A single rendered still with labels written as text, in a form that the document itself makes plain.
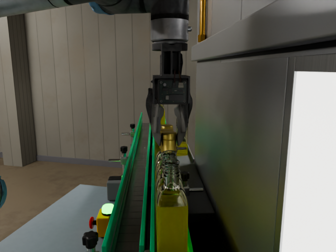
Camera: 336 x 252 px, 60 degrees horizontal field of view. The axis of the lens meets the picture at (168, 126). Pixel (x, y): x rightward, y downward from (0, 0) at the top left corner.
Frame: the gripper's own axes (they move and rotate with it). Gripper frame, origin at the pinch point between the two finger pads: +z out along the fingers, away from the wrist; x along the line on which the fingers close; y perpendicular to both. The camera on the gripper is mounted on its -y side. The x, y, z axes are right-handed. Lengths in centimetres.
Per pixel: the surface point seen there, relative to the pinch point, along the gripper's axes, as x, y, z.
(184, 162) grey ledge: 11, -65, 27
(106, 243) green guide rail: -13.0, 9.4, 19.0
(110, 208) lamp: -17.7, -28.3, 30.5
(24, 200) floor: -132, -219, 116
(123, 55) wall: -36, -309, -30
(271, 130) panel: 11.5, 26.4, -7.4
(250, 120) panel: 11.7, 17.9, -7.2
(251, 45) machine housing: 12.5, 14.0, -18.9
